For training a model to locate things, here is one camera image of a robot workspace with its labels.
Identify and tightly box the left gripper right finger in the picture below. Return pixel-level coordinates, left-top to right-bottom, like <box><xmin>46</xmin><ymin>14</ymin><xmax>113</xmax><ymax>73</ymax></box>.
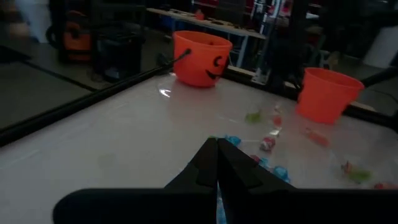
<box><xmin>218</xmin><ymin>139</ymin><xmax>296</xmax><ymax>189</ymax></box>

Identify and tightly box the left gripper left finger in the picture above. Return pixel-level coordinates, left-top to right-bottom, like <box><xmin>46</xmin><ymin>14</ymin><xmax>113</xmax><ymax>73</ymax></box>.
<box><xmin>164</xmin><ymin>138</ymin><xmax>218</xmax><ymax>189</ymax></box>

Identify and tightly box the red gummy fish candy pack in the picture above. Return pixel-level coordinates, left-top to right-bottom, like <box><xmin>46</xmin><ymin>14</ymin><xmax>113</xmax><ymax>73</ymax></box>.
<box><xmin>304</xmin><ymin>127</ymin><xmax>330</xmax><ymax>147</ymax></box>

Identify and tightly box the green gummy candy pack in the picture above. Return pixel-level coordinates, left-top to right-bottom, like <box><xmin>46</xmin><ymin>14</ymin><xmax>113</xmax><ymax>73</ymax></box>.
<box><xmin>340</xmin><ymin>161</ymin><xmax>373</xmax><ymax>184</ymax></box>

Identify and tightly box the green wrapped lollipop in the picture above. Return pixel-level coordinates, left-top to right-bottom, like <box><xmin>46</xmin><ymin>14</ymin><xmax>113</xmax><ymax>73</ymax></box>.
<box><xmin>244</xmin><ymin>111</ymin><xmax>264</xmax><ymax>124</ymax></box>

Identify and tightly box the orange jack-o-lantern bucket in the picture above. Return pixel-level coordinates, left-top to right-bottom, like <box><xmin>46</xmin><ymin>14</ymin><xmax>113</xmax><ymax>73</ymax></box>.
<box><xmin>172</xmin><ymin>30</ymin><xmax>233</xmax><ymax>88</ymax></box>
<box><xmin>295</xmin><ymin>67</ymin><xmax>365</xmax><ymax>125</ymax></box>

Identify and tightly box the black equipment case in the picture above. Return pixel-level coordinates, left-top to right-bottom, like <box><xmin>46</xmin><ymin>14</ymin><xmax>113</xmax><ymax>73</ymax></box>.
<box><xmin>93</xmin><ymin>26</ymin><xmax>146</xmax><ymax>83</ymax></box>

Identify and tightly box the long wooden workbench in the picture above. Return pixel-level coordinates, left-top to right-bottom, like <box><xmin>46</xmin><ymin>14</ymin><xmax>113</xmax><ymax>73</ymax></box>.
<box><xmin>146</xmin><ymin>7</ymin><xmax>267</xmax><ymax>68</ymax></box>

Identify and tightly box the orange black shop vacuum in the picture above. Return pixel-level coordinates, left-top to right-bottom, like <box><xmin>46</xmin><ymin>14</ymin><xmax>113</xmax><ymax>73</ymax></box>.
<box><xmin>46</xmin><ymin>11</ymin><xmax>93</xmax><ymax>62</ymax></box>

